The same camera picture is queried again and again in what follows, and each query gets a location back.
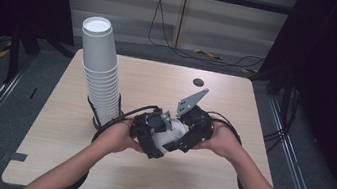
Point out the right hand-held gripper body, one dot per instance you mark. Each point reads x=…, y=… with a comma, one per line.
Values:
x=199, y=122

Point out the stack of white cups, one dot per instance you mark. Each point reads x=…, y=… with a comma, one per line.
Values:
x=100, y=50

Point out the person's left hand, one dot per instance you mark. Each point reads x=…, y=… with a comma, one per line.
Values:
x=116, y=139

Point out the black cup holder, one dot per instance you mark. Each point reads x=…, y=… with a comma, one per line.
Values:
x=90, y=108

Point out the black metal stand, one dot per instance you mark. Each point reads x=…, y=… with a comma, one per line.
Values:
x=13, y=58

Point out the single white paper cup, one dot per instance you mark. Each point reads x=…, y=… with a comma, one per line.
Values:
x=168, y=136

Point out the black round table grommet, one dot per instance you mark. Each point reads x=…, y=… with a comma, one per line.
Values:
x=198, y=82

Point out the person's right hand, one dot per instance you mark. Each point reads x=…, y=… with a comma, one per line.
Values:
x=225, y=141

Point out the yellow scrap on floor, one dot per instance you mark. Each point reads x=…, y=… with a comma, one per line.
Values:
x=208, y=53

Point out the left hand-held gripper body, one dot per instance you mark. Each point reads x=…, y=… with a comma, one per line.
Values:
x=150, y=123

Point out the yellow tape piece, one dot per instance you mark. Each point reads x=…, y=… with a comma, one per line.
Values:
x=2, y=53

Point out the grey tape strip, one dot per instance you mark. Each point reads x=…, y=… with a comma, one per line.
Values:
x=19, y=156

